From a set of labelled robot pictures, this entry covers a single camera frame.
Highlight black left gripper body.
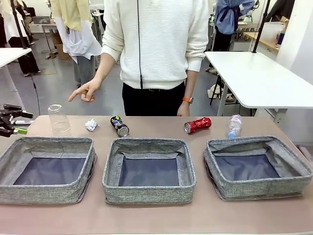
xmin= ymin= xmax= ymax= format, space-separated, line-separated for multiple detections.
xmin=0 ymin=110 xmax=12 ymax=129

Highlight clear plastic cup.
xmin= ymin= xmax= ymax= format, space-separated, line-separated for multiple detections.
xmin=47 ymin=104 xmax=72 ymax=134

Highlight white paper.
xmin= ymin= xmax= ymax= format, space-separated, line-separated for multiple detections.
xmin=85 ymin=118 xmax=101 ymax=132

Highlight crushed dark blue can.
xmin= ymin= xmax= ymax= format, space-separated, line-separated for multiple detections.
xmin=110 ymin=115 xmax=130 ymax=137

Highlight crushed red can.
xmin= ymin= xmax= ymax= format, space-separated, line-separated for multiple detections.
xmin=184 ymin=117 xmax=212 ymax=135

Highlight person's left forearm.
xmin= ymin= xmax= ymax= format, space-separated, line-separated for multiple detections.
xmin=182 ymin=69 xmax=198 ymax=99

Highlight person's right forearm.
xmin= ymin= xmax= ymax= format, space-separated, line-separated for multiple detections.
xmin=93 ymin=52 xmax=116 ymax=85

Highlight person's right hand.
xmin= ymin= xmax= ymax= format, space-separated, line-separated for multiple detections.
xmin=67 ymin=78 xmax=102 ymax=103

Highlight person's left hand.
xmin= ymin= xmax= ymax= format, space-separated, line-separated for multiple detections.
xmin=177 ymin=102 xmax=191 ymax=117

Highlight person in white top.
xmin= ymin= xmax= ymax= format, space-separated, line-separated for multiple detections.
xmin=0 ymin=0 xmax=41 ymax=77

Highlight grey fabric basket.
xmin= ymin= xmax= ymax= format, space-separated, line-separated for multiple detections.
xmin=102 ymin=138 xmax=197 ymax=205
xmin=0 ymin=136 xmax=98 ymax=205
xmin=203 ymin=136 xmax=313 ymax=202

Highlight brown cardboard box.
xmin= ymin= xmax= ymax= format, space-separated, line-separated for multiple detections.
xmin=52 ymin=33 xmax=72 ymax=61

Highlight black stand pole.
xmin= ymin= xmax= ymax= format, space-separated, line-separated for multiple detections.
xmin=251 ymin=0 xmax=271 ymax=54
xmin=11 ymin=0 xmax=29 ymax=50

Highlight person in yellow cardigan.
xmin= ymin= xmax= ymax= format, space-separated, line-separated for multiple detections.
xmin=50 ymin=0 xmax=102 ymax=88

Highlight black trousers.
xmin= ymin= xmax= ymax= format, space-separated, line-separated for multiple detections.
xmin=122 ymin=82 xmax=186 ymax=117

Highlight white zip sweater torso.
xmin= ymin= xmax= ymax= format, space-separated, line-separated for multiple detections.
xmin=101 ymin=0 xmax=210 ymax=89

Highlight crushed clear plastic bottle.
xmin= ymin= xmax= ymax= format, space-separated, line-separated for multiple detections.
xmin=227 ymin=114 xmax=243 ymax=139

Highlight person in blue shirt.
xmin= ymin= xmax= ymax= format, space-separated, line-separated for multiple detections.
xmin=214 ymin=0 xmax=256 ymax=72

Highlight translucent plastic bin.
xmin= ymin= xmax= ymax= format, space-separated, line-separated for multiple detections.
xmin=262 ymin=22 xmax=287 ymax=47

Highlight thin black floor cable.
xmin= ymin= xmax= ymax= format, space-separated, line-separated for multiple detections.
xmin=31 ymin=72 xmax=41 ymax=116

